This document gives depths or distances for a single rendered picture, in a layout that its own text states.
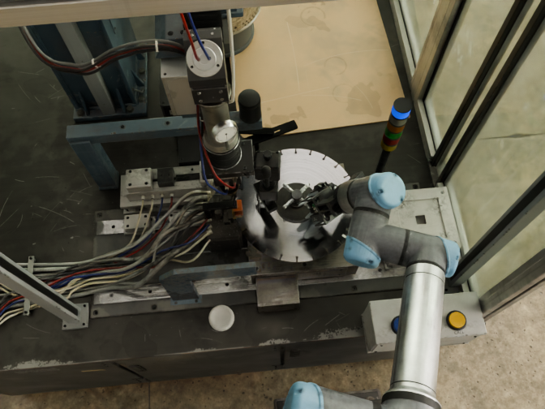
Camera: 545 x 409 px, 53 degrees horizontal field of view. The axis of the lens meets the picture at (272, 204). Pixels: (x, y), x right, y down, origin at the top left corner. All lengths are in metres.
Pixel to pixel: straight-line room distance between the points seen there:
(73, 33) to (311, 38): 0.83
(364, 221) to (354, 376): 1.28
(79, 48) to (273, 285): 0.84
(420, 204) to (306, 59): 0.70
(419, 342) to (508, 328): 1.53
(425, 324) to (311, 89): 1.07
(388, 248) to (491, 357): 1.41
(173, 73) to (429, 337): 0.65
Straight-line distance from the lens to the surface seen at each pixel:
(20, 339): 1.71
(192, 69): 0.92
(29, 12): 0.39
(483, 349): 2.45
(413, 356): 0.98
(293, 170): 1.50
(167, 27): 1.03
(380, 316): 1.44
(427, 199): 1.57
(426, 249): 1.11
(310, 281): 1.58
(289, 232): 1.42
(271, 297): 1.50
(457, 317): 1.47
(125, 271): 1.61
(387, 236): 1.10
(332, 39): 2.02
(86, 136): 1.53
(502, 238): 1.29
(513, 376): 2.47
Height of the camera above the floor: 2.28
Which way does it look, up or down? 66 degrees down
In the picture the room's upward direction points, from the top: 2 degrees counter-clockwise
